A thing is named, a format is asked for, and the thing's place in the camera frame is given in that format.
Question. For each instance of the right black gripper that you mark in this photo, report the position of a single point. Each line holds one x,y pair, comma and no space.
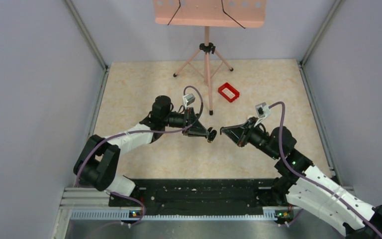
240,133

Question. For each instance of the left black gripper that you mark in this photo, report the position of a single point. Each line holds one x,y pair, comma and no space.
197,129

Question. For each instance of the black earbud charging case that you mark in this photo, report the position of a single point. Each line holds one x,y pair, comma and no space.
212,133

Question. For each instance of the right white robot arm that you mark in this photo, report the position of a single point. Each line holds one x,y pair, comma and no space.
304,185

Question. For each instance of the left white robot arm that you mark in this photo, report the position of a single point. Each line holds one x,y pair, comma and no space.
97,164

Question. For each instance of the red plastic box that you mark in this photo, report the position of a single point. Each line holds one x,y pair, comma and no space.
228,92

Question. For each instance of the pink music stand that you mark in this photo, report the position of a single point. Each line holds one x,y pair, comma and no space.
210,13

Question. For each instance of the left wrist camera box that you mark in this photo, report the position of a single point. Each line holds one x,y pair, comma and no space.
188,99

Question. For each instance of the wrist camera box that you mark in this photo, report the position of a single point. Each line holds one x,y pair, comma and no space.
188,99
263,111

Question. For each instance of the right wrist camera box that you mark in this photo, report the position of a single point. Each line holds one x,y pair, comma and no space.
263,111

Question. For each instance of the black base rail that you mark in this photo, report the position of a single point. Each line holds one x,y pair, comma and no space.
205,197

